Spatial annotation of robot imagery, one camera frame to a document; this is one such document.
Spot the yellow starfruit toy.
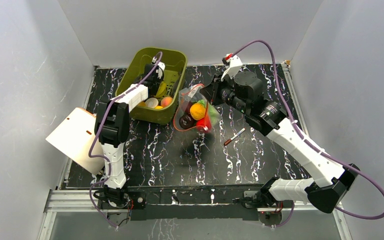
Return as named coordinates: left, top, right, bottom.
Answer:
left=154, top=81, right=167, bottom=99

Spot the yellow-orange tangerine toy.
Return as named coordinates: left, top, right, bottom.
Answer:
left=190, top=102, right=206, bottom=121

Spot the green lettuce toy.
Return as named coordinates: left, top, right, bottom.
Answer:
left=198, top=99, right=222, bottom=126

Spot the dark red cherry toy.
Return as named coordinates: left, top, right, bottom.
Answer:
left=182, top=101, right=195, bottom=114

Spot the clear zip bag orange zipper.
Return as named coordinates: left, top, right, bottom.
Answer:
left=173, top=83, right=222, bottom=134

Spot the red strawberry toy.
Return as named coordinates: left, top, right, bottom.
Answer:
left=195, top=118, right=212, bottom=134

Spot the dark brown plum toy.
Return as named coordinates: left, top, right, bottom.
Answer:
left=178, top=113, right=196, bottom=130

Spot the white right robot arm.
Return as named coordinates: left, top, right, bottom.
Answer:
left=199, top=71, right=357, bottom=214

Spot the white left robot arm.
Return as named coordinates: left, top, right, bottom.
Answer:
left=92, top=62, right=166, bottom=208

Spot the white round slice toy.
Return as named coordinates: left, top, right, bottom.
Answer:
left=145, top=97, right=159, bottom=109

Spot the peach toy fruit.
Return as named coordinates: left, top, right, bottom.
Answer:
left=160, top=96, right=173, bottom=108

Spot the orange toy fruit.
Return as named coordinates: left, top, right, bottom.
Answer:
left=137, top=101, right=147, bottom=107

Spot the olive green plastic basket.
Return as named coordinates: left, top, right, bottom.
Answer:
left=115, top=47, right=188, bottom=125

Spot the red cap marker pen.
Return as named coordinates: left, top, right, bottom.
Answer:
left=223, top=127, right=246, bottom=147

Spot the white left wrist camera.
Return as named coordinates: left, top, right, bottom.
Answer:
left=150, top=56, right=166, bottom=81

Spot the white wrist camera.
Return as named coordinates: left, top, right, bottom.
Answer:
left=220, top=53, right=243, bottom=82
left=150, top=56, right=166, bottom=81

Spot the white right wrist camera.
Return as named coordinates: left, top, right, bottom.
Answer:
left=220, top=53, right=243, bottom=82

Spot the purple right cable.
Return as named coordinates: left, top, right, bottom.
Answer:
left=231, top=39, right=384, bottom=221

